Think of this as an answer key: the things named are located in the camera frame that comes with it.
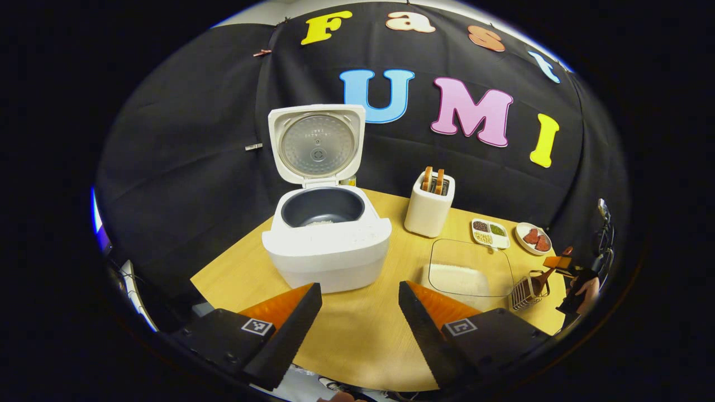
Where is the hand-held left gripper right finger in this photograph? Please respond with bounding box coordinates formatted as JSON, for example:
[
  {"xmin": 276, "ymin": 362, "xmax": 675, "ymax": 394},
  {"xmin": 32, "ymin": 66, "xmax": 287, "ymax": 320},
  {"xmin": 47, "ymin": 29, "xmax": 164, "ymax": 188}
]
[{"xmin": 398, "ymin": 281, "xmax": 555, "ymax": 391}]

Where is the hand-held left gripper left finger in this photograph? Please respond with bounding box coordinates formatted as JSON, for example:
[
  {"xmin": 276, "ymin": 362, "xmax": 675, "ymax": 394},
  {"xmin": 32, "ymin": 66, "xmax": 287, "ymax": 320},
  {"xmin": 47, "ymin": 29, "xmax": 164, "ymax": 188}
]
[{"xmin": 168, "ymin": 283, "xmax": 323, "ymax": 391}]

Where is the wooden spoon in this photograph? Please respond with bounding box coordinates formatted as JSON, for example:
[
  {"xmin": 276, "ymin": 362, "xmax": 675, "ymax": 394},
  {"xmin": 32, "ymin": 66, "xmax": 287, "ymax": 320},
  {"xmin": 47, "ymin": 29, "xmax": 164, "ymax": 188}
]
[{"xmin": 530, "ymin": 246, "xmax": 574, "ymax": 296}]

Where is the metal wire chopstick holder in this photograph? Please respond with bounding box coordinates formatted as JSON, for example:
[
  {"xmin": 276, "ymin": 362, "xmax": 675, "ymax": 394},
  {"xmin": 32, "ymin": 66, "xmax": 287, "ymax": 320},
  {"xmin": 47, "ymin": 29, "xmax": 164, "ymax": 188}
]
[{"xmin": 511, "ymin": 270, "xmax": 551, "ymax": 312}]

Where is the white rice heap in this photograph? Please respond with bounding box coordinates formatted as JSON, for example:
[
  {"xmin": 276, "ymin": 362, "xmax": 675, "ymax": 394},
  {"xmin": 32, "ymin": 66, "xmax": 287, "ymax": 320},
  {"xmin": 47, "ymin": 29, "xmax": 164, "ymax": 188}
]
[{"xmin": 430, "ymin": 263, "xmax": 491, "ymax": 297}]

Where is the white rice cooker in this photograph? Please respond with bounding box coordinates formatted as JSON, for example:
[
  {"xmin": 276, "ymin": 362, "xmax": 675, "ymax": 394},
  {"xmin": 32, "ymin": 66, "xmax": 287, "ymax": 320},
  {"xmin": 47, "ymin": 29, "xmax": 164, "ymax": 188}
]
[{"xmin": 261, "ymin": 104, "xmax": 393, "ymax": 294}]

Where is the white round plate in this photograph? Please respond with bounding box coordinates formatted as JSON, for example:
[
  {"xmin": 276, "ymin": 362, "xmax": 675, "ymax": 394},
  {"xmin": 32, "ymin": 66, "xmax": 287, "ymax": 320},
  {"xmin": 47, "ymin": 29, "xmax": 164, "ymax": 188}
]
[{"xmin": 514, "ymin": 222, "xmax": 554, "ymax": 256}]

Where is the white divided bean dish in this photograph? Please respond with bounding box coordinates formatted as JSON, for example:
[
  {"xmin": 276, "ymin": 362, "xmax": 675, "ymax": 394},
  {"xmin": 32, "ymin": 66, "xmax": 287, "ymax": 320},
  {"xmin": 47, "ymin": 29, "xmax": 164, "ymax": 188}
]
[{"xmin": 470, "ymin": 218, "xmax": 511, "ymax": 250}]

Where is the clear glass tray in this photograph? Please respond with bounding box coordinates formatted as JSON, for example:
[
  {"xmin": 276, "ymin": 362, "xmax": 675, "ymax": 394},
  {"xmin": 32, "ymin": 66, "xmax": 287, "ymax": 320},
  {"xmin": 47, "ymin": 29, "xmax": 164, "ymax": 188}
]
[{"xmin": 428, "ymin": 238, "xmax": 515, "ymax": 299}]

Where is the white toaster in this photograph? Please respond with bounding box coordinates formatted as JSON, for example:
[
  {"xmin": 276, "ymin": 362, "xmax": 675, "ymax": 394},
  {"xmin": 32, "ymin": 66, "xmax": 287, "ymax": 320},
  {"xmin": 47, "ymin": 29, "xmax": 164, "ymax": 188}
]
[{"xmin": 404, "ymin": 170, "xmax": 456, "ymax": 239}]

